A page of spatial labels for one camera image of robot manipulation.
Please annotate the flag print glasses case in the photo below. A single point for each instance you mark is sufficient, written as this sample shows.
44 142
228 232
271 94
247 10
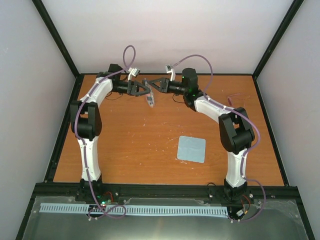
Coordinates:
150 96

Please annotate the light blue cleaning cloth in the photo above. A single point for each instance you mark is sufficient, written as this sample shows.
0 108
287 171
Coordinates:
191 149

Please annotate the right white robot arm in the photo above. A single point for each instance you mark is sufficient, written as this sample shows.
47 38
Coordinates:
236 133

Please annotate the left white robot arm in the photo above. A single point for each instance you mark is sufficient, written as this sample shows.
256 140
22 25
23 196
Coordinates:
86 122

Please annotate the light blue slotted cable duct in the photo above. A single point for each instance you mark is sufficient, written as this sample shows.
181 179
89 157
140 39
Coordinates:
136 210

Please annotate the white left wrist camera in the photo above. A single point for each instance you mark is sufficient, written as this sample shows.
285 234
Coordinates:
132 72

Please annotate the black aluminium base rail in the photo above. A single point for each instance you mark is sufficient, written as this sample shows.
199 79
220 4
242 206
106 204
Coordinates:
122 192

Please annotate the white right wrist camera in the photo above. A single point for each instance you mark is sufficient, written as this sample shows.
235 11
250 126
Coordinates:
170 71

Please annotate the pink transparent sunglasses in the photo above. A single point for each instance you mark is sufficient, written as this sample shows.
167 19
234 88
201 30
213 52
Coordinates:
231 97

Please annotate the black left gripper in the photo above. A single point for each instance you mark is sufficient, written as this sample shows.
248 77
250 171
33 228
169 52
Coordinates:
140 93

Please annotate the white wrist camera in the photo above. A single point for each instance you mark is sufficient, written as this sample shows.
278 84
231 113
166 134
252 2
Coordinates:
170 71
132 72

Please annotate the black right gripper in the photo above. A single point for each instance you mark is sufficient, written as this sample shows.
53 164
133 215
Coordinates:
158 90

